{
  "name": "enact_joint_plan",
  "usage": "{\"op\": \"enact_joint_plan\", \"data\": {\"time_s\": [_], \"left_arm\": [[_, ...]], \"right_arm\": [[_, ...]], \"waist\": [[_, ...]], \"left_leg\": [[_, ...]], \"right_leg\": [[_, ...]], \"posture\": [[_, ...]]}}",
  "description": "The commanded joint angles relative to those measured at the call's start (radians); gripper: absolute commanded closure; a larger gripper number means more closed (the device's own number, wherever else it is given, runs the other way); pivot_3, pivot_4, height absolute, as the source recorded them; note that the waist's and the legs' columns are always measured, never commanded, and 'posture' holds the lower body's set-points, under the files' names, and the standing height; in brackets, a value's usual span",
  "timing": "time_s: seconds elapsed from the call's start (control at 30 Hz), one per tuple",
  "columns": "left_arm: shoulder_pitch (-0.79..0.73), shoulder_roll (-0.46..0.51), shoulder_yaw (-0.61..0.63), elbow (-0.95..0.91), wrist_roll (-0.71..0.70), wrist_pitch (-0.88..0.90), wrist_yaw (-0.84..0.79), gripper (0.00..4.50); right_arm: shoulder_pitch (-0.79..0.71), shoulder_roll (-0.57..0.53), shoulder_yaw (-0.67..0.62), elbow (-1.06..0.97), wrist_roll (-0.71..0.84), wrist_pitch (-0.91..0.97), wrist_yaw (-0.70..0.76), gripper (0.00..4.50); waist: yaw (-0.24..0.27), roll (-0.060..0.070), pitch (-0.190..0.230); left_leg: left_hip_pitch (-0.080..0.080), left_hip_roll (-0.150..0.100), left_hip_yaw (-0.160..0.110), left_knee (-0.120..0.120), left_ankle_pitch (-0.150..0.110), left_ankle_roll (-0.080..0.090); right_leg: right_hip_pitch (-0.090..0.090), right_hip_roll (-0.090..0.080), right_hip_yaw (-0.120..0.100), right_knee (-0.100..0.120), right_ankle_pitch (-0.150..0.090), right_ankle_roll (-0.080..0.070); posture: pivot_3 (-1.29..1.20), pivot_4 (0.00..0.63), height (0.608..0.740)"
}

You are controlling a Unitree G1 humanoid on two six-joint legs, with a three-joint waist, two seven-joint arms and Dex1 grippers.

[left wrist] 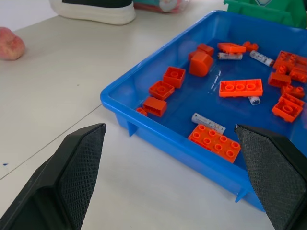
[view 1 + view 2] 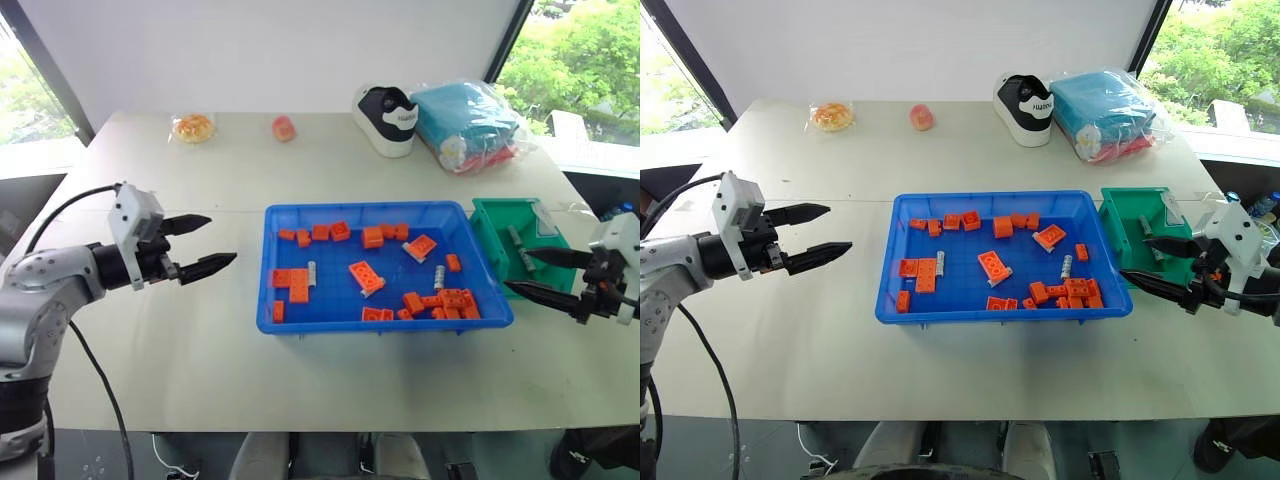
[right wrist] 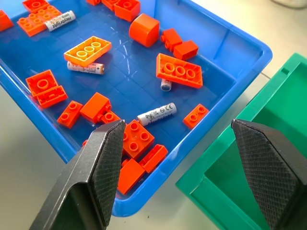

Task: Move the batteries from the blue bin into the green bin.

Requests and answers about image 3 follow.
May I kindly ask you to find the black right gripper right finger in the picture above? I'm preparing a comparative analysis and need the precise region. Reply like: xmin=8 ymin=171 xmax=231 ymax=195
xmin=231 ymin=118 xmax=307 ymax=230

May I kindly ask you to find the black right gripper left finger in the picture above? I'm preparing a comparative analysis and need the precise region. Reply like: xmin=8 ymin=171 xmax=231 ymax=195
xmin=29 ymin=119 xmax=127 ymax=230

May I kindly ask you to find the green plastic bin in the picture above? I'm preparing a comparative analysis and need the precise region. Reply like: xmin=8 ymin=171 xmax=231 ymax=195
xmin=175 ymin=52 xmax=307 ymax=230

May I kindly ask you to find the orange sloped brick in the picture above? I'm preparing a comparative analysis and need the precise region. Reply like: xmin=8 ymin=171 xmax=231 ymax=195
xmin=173 ymin=40 xmax=200 ymax=61
xmin=79 ymin=92 xmax=112 ymax=124
xmin=117 ymin=158 xmax=146 ymax=196

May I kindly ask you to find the orange four-stud brick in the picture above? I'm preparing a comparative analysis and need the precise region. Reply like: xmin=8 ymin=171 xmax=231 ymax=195
xmin=121 ymin=119 xmax=155 ymax=160

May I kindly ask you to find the orange small brick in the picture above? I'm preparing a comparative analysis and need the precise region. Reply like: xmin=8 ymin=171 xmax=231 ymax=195
xmin=100 ymin=110 xmax=121 ymax=125
xmin=160 ymin=28 xmax=184 ymax=52

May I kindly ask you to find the orange hollow narrow brick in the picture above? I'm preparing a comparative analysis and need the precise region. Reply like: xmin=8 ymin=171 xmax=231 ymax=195
xmin=139 ymin=144 xmax=169 ymax=174
xmin=36 ymin=85 xmax=69 ymax=109

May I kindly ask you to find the orange two-stud brick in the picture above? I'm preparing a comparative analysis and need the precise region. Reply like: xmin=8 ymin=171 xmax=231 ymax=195
xmin=182 ymin=103 xmax=210 ymax=130
xmin=57 ymin=100 xmax=84 ymax=129

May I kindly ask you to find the orange hollow square brick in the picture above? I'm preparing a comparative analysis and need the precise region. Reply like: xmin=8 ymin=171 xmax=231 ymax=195
xmin=25 ymin=69 xmax=59 ymax=98

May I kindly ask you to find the blue plastic bin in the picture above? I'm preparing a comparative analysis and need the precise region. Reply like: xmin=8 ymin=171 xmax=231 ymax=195
xmin=0 ymin=0 xmax=273 ymax=218

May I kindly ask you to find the light orange hollow long brick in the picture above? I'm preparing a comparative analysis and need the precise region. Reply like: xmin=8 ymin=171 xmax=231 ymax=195
xmin=63 ymin=35 xmax=112 ymax=69

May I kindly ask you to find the orange curved plastic toy brick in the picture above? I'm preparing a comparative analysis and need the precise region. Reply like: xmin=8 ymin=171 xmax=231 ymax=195
xmin=129 ymin=13 xmax=161 ymax=48

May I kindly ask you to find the white Heybright AA battery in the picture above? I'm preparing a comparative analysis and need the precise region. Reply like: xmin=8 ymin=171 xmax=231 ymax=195
xmin=44 ymin=10 xmax=77 ymax=32

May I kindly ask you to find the orange eight-stud brick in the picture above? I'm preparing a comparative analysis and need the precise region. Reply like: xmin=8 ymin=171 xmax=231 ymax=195
xmin=17 ymin=4 xmax=63 ymax=37

